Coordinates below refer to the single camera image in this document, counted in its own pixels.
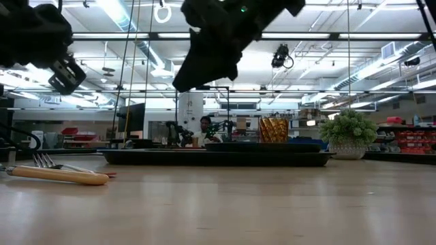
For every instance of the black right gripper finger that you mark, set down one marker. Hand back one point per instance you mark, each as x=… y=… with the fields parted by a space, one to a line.
x=229 y=58
x=197 y=64

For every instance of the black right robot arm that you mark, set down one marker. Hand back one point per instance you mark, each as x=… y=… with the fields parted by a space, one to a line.
x=294 y=5

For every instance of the black background robot arm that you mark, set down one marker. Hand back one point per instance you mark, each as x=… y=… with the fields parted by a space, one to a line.
x=177 y=134

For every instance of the blue storage bin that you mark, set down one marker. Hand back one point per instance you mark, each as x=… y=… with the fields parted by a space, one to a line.
x=306 y=141

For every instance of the golden faceted cup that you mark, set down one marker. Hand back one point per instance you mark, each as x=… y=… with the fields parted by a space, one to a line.
x=273 y=130

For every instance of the green plant in white pot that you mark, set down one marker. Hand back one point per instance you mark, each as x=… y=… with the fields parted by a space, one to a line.
x=347 y=131

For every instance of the black rectangular serving tray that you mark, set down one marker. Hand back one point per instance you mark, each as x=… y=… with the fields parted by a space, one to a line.
x=211 y=159

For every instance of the red storage bins shelf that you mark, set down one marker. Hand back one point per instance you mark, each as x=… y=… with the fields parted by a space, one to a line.
x=415 y=141

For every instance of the black overhead camera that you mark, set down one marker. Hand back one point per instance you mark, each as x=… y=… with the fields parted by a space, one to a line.
x=280 y=56

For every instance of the white jug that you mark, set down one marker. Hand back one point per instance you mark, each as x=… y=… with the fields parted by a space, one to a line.
x=36 y=139

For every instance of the black frame post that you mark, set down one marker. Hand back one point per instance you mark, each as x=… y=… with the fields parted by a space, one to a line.
x=427 y=20

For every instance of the black monitor screen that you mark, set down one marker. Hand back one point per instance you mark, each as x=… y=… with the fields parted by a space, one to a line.
x=132 y=119

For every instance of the person in white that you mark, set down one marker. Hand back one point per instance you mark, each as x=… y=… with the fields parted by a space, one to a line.
x=204 y=134

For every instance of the black overhead frame bar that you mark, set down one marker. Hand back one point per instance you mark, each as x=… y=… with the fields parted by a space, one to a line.
x=238 y=35

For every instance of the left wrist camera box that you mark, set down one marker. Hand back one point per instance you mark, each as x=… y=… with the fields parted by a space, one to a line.
x=67 y=75

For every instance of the red tray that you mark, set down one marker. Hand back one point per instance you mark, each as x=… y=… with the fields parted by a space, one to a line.
x=69 y=131

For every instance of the red box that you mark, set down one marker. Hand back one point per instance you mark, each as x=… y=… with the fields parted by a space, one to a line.
x=394 y=120

